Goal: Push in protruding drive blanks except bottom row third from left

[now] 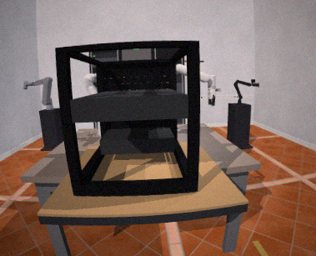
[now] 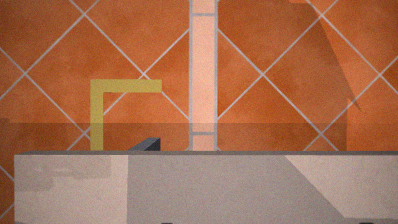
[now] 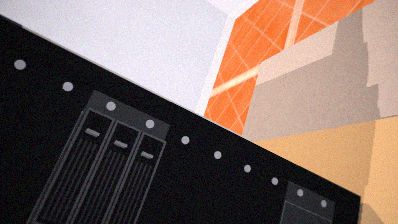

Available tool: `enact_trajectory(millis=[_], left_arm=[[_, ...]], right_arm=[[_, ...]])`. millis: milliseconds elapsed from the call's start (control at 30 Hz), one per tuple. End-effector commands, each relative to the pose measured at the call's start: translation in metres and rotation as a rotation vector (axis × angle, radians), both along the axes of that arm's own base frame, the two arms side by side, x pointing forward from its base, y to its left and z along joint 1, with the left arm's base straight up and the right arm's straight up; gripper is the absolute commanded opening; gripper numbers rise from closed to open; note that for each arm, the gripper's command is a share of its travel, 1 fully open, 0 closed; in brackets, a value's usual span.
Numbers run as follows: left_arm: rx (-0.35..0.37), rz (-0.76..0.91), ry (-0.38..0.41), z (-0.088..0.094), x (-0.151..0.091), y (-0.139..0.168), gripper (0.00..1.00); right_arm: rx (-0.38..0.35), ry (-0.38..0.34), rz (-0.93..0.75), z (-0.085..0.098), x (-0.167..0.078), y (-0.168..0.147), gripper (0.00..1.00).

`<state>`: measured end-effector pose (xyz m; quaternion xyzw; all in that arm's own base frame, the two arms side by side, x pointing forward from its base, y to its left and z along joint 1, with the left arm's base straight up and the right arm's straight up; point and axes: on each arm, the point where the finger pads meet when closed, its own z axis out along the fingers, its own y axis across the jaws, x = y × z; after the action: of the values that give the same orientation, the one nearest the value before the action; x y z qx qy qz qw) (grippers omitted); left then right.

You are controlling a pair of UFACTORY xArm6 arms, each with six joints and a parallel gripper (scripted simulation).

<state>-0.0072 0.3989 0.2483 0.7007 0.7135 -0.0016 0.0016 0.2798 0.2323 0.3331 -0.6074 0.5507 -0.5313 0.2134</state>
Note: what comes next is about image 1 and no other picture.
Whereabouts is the tan wooden board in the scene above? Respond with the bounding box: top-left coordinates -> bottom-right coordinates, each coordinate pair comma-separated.
38,145 -> 248,218

